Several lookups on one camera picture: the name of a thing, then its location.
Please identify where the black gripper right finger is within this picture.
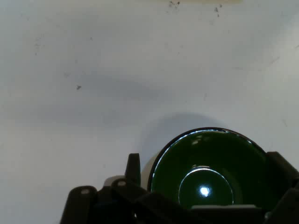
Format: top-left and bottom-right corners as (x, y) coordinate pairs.
(265, 151), (299, 224)

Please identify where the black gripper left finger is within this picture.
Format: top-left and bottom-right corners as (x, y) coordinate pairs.
(59, 153), (187, 224)

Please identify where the dark green bowl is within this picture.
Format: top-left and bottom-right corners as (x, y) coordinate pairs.
(147, 127), (287, 210)

